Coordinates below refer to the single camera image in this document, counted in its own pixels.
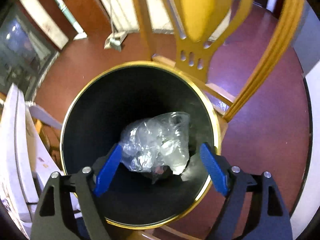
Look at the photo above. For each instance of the red wooden door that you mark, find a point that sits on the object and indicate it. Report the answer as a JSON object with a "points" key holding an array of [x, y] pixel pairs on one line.
{"points": [[89, 14]]}

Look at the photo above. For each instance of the wooden chair with yellow pad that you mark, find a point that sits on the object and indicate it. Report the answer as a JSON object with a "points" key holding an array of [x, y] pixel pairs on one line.
{"points": [[193, 23]]}

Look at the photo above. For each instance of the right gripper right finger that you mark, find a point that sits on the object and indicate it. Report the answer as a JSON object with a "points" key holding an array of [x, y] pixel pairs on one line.
{"points": [[268, 216]]}

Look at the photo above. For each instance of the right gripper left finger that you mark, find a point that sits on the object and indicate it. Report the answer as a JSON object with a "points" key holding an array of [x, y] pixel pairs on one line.
{"points": [[54, 217]]}

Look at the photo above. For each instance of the clear plastic bag trash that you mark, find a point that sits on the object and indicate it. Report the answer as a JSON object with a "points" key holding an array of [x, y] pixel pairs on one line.
{"points": [[151, 145]]}

